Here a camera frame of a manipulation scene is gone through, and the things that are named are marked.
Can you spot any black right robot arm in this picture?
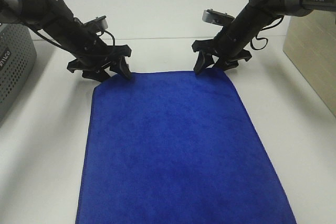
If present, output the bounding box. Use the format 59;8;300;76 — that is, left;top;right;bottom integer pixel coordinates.
192;0;335;74

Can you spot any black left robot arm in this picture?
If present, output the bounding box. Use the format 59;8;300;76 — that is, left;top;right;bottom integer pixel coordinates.
1;0;131;82

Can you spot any blue microfibre towel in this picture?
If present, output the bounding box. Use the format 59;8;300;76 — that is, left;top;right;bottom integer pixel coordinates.
76;68;296;223

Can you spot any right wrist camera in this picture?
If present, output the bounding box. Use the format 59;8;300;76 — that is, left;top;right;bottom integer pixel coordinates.
202;9;235;27

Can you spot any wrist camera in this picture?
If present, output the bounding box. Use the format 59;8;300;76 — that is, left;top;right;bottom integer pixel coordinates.
202;9;235;27
84;16;108;33

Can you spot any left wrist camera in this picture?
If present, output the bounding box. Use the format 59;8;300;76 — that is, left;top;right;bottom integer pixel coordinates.
84;16;108;33

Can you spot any beige storage box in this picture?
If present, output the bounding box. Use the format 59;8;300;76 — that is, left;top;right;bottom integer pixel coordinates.
283;10;335;114

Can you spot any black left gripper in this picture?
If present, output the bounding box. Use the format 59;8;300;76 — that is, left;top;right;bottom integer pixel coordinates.
67;22;132;82

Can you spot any grey perforated plastic basket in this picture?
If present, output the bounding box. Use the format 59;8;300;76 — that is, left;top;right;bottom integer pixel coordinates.
0;24;37;120

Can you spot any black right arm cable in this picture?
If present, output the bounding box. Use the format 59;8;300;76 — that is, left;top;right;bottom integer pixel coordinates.
250;15;286;51

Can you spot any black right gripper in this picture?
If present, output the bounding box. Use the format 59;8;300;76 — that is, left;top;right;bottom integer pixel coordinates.
192;30;251;75

